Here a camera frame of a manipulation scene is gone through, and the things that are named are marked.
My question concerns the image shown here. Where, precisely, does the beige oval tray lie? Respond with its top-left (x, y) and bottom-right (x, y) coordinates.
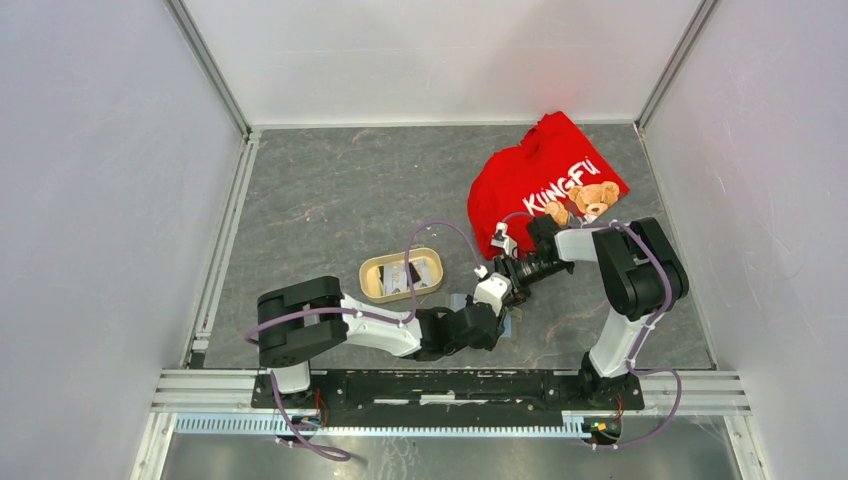
top-left (359, 247), bottom-right (444, 303)

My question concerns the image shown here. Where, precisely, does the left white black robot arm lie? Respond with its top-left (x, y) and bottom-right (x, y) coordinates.
top-left (245, 274), bottom-right (512, 408)

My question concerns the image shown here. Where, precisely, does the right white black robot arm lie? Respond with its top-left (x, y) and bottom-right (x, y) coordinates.
top-left (493, 215), bottom-right (689, 408)

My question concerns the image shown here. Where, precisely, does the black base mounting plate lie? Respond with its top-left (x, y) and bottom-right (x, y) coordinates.
top-left (281, 369), bottom-right (645, 427)

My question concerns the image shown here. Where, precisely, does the red kung fu t-shirt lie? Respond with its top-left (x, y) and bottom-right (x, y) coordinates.
top-left (467, 111), bottom-right (630, 260)

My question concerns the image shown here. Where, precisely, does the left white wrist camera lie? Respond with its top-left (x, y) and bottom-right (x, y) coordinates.
top-left (472, 265), bottom-right (512, 316)

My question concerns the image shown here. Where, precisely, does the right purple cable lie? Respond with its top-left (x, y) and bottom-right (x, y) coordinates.
top-left (500, 211), bottom-right (684, 450)

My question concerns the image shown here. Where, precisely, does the aluminium frame rail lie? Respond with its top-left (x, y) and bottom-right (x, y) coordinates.
top-left (152, 369), bottom-right (751, 438)

